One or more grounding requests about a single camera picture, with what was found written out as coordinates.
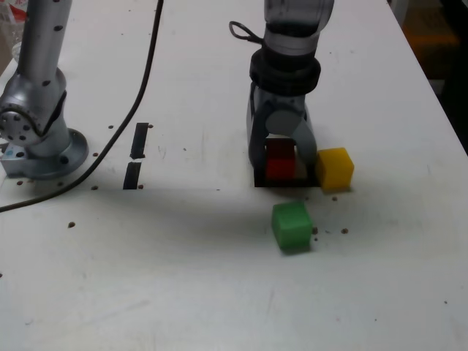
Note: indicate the clear plastic water bottle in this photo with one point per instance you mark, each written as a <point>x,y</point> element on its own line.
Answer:
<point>16,11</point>

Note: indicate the green cube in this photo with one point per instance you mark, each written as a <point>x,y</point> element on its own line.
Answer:
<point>292,228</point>

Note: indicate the yellow cube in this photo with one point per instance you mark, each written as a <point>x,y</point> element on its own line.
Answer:
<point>334,170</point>

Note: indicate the black tape strip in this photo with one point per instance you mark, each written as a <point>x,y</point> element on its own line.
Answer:
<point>140,137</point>

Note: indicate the red cube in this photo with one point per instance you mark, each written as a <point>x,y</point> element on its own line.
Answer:
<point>279,166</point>

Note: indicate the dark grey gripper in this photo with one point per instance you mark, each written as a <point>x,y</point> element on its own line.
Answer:
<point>281,100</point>

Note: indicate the black tape square outline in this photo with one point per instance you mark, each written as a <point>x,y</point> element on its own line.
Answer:
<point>285,184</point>

